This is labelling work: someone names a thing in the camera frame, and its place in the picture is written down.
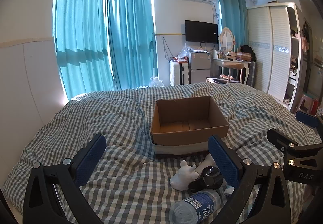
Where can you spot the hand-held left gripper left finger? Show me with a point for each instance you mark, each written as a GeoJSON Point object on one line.
{"type": "Point", "coordinates": [92, 161]}

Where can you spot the black wall television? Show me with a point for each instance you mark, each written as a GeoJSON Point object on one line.
{"type": "Point", "coordinates": [201, 31]}

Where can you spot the pink plastic stool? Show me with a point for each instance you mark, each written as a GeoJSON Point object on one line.
{"type": "Point", "coordinates": [306, 104]}

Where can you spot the white suitcase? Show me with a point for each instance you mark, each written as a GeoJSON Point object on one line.
{"type": "Point", "coordinates": [179, 73]}

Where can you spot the narrow teal curtain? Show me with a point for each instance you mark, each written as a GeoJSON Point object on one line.
{"type": "Point", "coordinates": [232, 17]}

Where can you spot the checked bed blanket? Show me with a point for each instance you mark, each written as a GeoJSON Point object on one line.
{"type": "Point", "coordinates": [121, 123]}

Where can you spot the dark suitcase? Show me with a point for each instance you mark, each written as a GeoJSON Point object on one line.
{"type": "Point", "coordinates": [251, 73]}

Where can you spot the white animal figurine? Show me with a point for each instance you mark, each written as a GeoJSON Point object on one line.
{"type": "Point", "coordinates": [183, 176]}

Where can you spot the silver mini fridge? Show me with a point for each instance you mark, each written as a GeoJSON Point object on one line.
{"type": "Point", "coordinates": [199, 67]}

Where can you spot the clear plastic water bottle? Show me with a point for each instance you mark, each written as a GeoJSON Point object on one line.
{"type": "Point", "coordinates": [194, 206]}

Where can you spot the wide teal curtain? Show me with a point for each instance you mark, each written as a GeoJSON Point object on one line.
{"type": "Point", "coordinates": [80, 37]}

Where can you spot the white cylindrical bottle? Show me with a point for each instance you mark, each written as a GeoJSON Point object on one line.
{"type": "Point", "coordinates": [205, 162]}

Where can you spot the red bottle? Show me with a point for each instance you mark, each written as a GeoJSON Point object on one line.
{"type": "Point", "coordinates": [315, 107]}

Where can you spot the crumpled plastic bag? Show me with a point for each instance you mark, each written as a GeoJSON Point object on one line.
{"type": "Point", "coordinates": [185, 51]}

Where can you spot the cushioned vanity stool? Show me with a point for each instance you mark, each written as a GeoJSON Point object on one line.
{"type": "Point", "coordinates": [222, 79]}

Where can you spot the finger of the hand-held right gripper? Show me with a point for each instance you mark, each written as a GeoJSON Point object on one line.
{"type": "Point", "coordinates": [281, 142]}
{"type": "Point", "coordinates": [306, 118]}

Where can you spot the white sliding wardrobe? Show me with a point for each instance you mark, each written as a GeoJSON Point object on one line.
{"type": "Point", "coordinates": [273, 49]}

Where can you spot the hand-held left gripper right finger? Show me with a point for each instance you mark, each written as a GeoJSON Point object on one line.
{"type": "Point", "coordinates": [223, 161]}

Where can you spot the oval vanity mirror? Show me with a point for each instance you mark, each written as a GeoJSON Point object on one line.
{"type": "Point", "coordinates": [226, 38]}

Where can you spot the clear plastic bag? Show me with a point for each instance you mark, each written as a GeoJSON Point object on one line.
{"type": "Point", "coordinates": [156, 82]}

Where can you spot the white dressing table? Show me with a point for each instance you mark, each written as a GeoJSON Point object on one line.
{"type": "Point", "coordinates": [229, 63]}

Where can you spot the black bag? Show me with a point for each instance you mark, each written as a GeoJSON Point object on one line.
{"type": "Point", "coordinates": [247, 51]}

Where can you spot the brown cardboard box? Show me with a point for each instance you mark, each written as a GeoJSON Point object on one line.
{"type": "Point", "coordinates": [189, 135]}

